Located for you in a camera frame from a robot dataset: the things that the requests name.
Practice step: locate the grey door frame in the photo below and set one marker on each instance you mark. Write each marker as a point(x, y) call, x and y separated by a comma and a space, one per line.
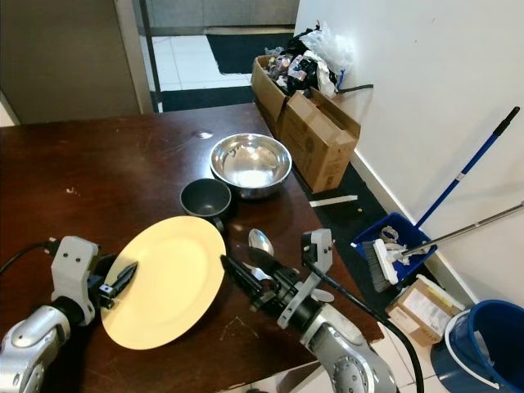
point(137, 57)

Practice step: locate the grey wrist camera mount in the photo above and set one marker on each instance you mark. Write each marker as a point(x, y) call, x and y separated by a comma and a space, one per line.
point(318, 244)
point(72, 264)

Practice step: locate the blue plastic bucket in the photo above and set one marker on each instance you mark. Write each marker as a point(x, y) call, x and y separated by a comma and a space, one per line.
point(483, 344)

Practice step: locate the small dark grey bowl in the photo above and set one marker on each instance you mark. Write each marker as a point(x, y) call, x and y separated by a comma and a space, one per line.
point(205, 199)

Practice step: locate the white plastic bag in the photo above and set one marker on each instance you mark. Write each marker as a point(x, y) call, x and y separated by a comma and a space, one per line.
point(332, 47)

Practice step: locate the open cardboard box with rubbish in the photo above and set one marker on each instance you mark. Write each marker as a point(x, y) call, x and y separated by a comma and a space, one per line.
point(266, 88)

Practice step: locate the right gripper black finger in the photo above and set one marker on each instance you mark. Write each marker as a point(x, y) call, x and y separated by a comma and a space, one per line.
point(244, 273)
point(247, 295)

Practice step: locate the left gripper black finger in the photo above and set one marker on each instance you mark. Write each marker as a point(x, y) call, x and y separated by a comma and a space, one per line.
point(123, 274)

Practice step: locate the black rubbish bag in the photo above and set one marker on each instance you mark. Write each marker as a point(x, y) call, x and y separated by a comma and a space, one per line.
point(291, 64)

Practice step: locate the black floor mat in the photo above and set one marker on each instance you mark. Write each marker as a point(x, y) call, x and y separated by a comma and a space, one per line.
point(246, 51)

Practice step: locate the round yellow plate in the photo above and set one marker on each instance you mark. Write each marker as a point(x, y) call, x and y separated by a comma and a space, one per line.
point(172, 286)

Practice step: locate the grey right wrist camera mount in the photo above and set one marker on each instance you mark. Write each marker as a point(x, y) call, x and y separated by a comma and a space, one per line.
point(318, 244)

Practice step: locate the small labelled cardboard box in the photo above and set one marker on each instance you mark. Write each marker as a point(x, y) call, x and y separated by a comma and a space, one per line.
point(426, 307)

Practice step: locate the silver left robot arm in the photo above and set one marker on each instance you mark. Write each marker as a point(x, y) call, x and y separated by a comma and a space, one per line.
point(29, 348)

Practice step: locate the silver metal spoon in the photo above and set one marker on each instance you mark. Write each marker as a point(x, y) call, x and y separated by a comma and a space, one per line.
point(260, 241)

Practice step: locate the large closed cardboard box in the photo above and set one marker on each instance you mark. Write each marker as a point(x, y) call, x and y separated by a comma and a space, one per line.
point(319, 139)

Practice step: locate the white strip of paper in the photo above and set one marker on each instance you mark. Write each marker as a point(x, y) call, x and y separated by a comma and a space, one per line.
point(333, 201)

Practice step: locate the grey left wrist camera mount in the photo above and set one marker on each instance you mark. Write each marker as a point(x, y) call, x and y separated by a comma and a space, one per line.
point(72, 264)

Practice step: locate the blue dustpan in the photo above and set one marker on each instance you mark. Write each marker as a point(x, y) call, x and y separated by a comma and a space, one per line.
point(409, 233)

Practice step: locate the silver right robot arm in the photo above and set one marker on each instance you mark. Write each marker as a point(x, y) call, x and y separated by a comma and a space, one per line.
point(348, 352)

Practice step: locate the large steel bowl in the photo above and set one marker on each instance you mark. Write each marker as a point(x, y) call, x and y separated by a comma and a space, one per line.
point(251, 162)

